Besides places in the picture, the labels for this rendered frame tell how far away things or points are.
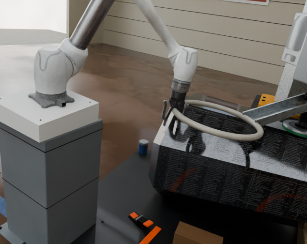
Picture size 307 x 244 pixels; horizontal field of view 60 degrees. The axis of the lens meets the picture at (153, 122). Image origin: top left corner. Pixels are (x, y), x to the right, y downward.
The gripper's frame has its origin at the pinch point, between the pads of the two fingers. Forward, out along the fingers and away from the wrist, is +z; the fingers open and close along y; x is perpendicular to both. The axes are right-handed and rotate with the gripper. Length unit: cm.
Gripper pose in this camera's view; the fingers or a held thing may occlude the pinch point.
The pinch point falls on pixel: (170, 127)
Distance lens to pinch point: 141.6
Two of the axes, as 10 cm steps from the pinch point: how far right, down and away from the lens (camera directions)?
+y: 9.7, 1.6, 1.6
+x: -0.9, -3.8, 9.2
